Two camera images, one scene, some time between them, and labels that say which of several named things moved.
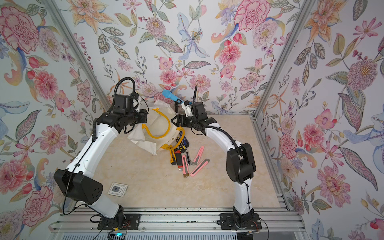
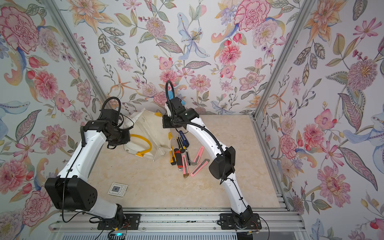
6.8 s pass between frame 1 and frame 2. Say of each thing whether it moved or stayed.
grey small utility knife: stayed
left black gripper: moved
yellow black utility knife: stayed
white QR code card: stayed
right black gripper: moved
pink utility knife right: stayed
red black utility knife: stayed
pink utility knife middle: stayed
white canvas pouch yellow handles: moved
